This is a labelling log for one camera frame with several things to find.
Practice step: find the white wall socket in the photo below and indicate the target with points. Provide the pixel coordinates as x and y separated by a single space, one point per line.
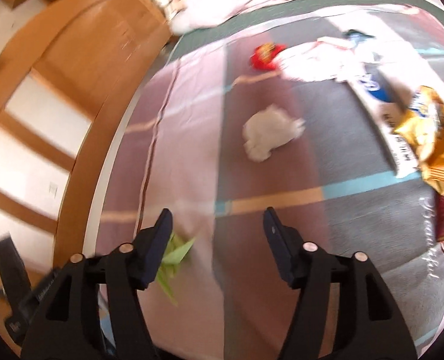
53 189

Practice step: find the red crumpled wrapper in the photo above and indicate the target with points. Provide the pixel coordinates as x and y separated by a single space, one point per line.
265 56

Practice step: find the dark teal wrapper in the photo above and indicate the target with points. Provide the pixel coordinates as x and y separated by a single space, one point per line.
357 35

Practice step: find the wooden bunk bed frame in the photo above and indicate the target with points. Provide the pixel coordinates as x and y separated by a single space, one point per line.
94 63

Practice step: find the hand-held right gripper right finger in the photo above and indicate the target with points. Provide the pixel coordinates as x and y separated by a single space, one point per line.
278 243

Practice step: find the green patterned mat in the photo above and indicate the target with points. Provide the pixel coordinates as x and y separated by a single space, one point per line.
244 22

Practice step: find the green wrapper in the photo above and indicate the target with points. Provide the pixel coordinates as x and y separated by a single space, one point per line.
173 262

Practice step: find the white and black packet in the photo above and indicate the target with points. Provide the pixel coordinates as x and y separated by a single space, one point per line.
390 127

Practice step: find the yellow snack bag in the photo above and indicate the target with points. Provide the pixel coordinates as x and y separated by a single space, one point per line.
428 127

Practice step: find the plaid bedsheet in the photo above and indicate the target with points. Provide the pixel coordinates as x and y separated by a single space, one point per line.
274 307

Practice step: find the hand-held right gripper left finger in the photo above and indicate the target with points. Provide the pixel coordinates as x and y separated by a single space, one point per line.
156 243

